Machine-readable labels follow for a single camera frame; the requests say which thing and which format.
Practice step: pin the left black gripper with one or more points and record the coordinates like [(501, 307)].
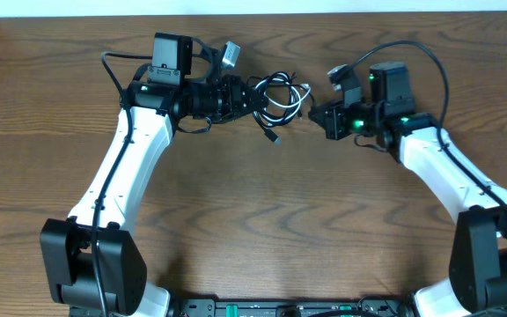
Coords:
[(233, 91)]

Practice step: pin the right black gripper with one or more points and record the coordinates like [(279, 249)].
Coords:
[(334, 126)]

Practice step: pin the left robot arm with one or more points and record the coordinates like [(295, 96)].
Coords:
[(91, 260)]

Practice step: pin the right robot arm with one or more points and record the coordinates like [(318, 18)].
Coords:
[(477, 278)]

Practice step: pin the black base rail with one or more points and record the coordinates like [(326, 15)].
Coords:
[(210, 307)]

